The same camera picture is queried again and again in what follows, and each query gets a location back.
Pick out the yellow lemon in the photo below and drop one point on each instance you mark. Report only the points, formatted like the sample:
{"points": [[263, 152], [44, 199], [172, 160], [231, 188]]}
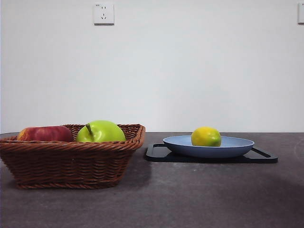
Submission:
{"points": [[206, 137]]}

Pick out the blue round plate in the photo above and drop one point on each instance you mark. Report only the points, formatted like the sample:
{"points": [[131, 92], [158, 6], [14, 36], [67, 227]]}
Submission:
{"points": [[209, 152]]}

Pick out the brown wicker basket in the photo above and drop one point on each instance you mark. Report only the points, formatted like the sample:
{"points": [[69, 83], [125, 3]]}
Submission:
{"points": [[66, 164]]}

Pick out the black flat tray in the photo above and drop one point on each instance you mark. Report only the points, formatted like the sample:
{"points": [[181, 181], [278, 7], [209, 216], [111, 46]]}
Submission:
{"points": [[156, 158]]}

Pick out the green apple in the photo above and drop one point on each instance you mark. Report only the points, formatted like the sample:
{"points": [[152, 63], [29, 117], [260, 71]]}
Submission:
{"points": [[104, 133]]}

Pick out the red apple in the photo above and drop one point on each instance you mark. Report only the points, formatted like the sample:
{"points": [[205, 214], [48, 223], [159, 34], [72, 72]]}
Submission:
{"points": [[45, 134]]}

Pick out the white wall socket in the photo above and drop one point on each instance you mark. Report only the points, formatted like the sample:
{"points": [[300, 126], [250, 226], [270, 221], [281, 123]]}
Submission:
{"points": [[103, 13], [301, 13]]}

